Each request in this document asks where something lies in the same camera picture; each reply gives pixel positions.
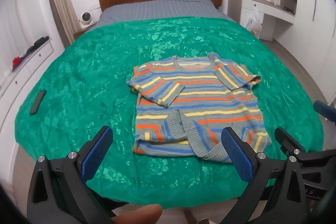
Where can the black items on cabinet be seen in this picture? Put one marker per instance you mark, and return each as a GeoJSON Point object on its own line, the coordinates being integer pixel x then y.
{"type": "Point", "coordinates": [38, 43]}

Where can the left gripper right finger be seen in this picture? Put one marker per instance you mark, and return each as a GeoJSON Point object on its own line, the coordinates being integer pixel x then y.
{"type": "Point", "coordinates": [287, 201]}

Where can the left hand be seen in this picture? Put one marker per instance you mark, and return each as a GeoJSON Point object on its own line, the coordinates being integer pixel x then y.
{"type": "Point", "coordinates": [148, 214]}

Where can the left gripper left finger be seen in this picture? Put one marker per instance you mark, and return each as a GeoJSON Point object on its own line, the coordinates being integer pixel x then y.
{"type": "Point", "coordinates": [58, 190]}

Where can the striped knit sweater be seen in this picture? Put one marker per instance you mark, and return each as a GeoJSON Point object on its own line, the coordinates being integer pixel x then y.
{"type": "Point", "coordinates": [183, 104]}

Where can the white plastic bag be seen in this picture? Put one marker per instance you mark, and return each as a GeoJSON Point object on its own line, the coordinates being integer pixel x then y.
{"type": "Point", "coordinates": [254, 23]}

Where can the green floral bedspread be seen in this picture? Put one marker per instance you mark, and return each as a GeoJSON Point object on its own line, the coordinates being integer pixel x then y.
{"type": "Point", "coordinates": [87, 89]}

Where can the red cloth on cabinet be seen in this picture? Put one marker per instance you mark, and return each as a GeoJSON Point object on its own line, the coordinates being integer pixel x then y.
{"type": "Point", "coordinates": [16, 62]}

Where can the white desk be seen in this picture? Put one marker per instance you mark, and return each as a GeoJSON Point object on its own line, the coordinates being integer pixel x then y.
{"type": "Point", "coordinates": [268, 13]}

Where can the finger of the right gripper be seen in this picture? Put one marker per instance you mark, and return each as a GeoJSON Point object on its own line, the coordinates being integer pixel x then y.
{"type": "Point", "coordinates": [325, 110]}
{"type": "Point", "coordinates": [290, 147]}

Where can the white drawer cabinet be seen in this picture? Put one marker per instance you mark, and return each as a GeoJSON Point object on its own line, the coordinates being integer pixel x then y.
{"type": "Point", "coordinates": [22, 81]}

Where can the white wardrobe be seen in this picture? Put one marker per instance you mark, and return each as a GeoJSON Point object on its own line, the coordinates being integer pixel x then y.
{"type": "Point", "coordinates": [311, 41]}

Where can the dark flat remote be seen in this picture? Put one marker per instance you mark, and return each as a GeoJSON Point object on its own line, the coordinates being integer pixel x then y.
{"type": "Point", "coordinates": [37, 102]}

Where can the wooden nightstand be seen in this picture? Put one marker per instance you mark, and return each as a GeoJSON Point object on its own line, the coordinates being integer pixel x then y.
{"type": "Point", "coordinates": [82, 31]}

